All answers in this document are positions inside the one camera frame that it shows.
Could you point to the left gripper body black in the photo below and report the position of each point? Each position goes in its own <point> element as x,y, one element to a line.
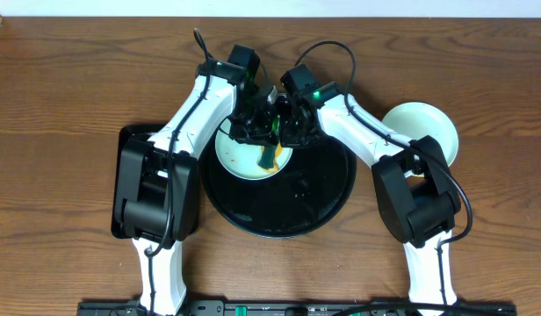
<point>247,132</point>

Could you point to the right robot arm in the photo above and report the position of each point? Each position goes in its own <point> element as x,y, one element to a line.
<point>417,196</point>

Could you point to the round black tray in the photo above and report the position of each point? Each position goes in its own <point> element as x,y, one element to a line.
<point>302,196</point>

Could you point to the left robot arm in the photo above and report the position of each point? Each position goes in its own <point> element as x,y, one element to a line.
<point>157,182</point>

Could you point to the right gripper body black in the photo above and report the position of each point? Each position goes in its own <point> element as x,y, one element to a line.
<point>296,132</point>

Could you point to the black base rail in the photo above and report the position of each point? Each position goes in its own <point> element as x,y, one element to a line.
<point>377,308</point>

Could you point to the mint green plate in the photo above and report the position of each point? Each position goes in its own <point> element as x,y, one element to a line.
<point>418,119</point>
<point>242,160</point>

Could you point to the yellow green sponge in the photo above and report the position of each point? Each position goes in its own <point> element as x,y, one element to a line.
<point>268,160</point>

